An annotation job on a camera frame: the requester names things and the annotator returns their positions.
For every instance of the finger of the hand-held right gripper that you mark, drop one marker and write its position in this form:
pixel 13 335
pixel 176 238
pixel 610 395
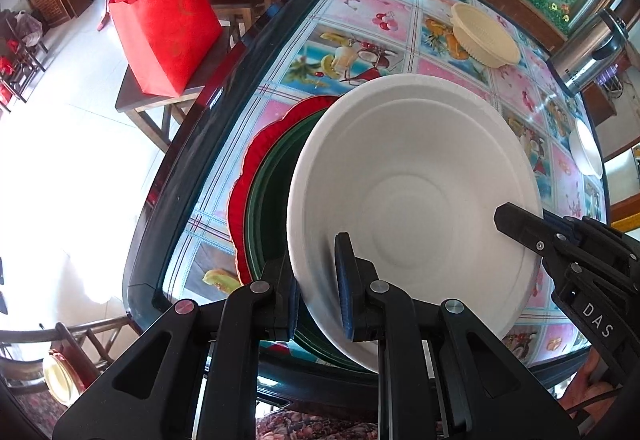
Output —
pixel 525 225

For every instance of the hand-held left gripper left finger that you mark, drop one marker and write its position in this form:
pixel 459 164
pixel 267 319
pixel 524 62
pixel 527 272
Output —
pixel 285 300

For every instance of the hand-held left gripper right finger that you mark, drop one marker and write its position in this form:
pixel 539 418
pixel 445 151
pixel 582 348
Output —
pixel 345 280

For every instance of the green plate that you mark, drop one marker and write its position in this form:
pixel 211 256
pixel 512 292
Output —
pixel 270 200

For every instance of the white paper bowl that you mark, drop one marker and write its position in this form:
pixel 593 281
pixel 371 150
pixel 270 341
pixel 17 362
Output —
pixel 410 180

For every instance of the plain red scalloped plate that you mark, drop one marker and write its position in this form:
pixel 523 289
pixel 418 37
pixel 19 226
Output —
pixel 245 185

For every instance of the person's right hand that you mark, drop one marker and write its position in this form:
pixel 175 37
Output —
pixel 587 382

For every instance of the white plate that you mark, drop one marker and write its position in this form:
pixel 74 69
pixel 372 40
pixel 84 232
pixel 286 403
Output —
pixel 585 148

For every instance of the person's floral clothing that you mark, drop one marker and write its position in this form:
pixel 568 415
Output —
pixel 310 427

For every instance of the cream ridged bowl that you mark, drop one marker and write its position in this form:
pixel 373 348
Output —
pixel 500 58
pixel 480 23

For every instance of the purple bottle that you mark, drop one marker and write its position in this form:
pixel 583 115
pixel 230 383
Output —
pixel 607 76

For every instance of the stainless steel thermos jug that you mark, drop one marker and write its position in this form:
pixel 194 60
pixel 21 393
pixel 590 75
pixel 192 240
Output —
pixel 585 58

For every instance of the curved wooden chair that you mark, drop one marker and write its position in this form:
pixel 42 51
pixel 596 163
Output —
pixel 95 340

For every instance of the dark framed dining table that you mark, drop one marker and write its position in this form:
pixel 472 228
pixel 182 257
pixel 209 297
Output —
pixel 200 110

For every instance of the wooden stool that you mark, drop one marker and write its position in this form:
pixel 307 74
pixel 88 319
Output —
pixel 255 3
pixel 150 104

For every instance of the fruit print tablecloth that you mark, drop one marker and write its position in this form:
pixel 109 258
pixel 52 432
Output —
pixel 360 10

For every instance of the red paper bag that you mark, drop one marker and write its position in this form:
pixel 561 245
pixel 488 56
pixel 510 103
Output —
pixel 165 30

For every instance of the dark wooden chair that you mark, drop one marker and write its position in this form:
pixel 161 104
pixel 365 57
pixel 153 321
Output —
pixel 20 55

